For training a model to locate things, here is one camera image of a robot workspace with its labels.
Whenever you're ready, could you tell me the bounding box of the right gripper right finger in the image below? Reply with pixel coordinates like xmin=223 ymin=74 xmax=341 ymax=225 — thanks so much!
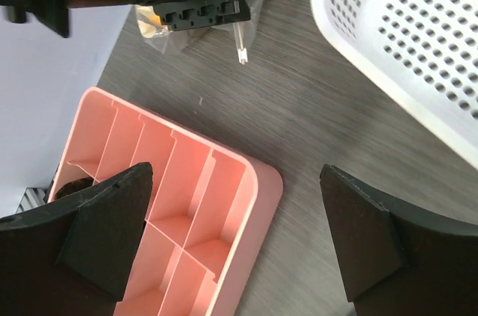
xmin=320 ymin=164 xmax=477 ymax=315

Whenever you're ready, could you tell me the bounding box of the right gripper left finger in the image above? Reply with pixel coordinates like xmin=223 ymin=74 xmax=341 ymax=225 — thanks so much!
xmin=1 ymin=162 xmax=153 ymax=315

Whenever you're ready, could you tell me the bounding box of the clear polka dot zip bag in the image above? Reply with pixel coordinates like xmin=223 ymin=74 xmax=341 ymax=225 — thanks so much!
xmin=134 ymin=0 xmax=264 ymax=64

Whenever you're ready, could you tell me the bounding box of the brown patterned rolled sock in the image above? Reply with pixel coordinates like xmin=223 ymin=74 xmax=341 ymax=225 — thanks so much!
xmin=53 ymin=177 xmax=94 ymax=200

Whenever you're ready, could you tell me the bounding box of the pink divided organizer tray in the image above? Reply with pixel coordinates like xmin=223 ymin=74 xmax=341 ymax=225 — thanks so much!
xmin=49 ymin=87 xmax=283 ymax=315

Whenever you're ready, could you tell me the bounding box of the white perforated plastic basket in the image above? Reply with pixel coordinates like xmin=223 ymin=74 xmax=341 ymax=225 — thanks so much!
xmin=310 ymin=0 xmax=477 ymax=165

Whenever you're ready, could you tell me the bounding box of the aluminium front rail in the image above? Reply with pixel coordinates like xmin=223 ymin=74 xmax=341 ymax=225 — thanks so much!
xmin=16 ymin=188 xmax=49 ymax=214

